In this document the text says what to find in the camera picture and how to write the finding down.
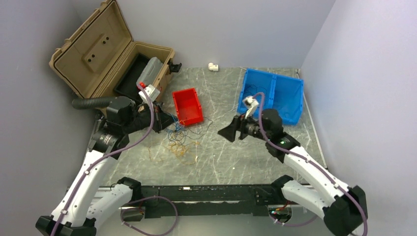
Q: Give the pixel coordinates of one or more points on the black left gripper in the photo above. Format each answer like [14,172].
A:
[162,119]

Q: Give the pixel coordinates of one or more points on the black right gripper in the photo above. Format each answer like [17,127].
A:
[229,132]

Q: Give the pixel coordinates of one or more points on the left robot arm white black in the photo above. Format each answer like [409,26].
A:
[77,214]

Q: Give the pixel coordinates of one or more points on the white pipe elbow fitting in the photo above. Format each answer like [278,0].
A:
[213,67]

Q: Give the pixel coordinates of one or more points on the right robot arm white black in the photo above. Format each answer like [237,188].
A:
[341,207]

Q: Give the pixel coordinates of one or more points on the red plastic bin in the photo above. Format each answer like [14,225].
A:
[188,107]

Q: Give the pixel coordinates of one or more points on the grey plastic organizer box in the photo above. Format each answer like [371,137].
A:
[149,73]

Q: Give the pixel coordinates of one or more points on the black toolbox tray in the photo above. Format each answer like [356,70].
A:
[130,81]

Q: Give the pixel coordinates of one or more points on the blue bin left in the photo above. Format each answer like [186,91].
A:
[256,81]

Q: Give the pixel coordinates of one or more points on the blue bin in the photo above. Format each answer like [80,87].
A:
[256,81]
[288,98]

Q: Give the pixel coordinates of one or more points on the blue bin right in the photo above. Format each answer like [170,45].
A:
[288,98]

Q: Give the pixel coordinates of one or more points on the tan hard toolbox case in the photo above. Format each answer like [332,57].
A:
[100,57]

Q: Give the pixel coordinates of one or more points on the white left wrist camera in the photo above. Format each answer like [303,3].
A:
[149,90]

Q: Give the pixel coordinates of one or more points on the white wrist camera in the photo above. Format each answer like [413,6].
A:
[251,104]
[149,90]

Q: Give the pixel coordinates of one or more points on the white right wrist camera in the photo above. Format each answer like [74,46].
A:
[251,104]

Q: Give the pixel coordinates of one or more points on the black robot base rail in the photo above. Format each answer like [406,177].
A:
[202,200]

